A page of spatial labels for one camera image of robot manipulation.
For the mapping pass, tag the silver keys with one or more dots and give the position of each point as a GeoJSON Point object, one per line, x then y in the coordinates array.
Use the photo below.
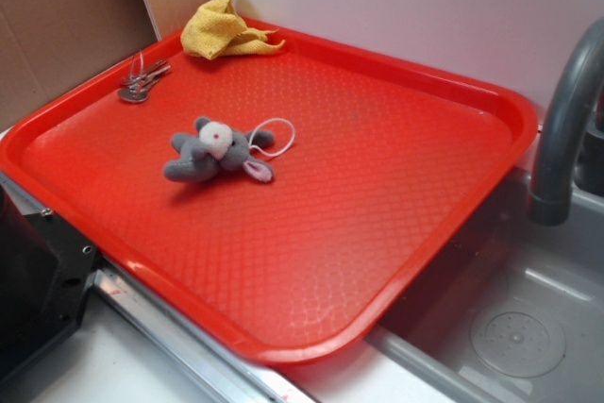
{"type": "Point", "coordinates": [135, 87]}

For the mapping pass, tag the red plastic tray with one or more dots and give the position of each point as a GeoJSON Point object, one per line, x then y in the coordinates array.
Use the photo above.
{"type": "Point", "coordinates": [379, 162]}

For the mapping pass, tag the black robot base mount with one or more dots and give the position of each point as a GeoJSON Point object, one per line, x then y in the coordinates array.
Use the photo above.
{"type": "Point", "coordinates": [47, 269]}

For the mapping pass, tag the grey toy sink basin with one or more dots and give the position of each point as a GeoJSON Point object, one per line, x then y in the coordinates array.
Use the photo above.
{"type": "Point", "coordinates": [508, 310]}

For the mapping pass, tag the yellow cloth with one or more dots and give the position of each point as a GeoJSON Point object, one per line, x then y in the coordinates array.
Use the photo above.
{"type": "Point", "coordinates": [217, 30]}

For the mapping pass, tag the grey plush mouse toy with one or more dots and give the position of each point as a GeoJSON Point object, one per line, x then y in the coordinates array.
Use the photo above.
{"type": "Point", "coordinates": [217, 147]}

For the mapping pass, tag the grey toy faucet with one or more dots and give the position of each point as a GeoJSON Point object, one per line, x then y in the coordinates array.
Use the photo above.
{"type": "Point", "coordinates": [570, 151]}

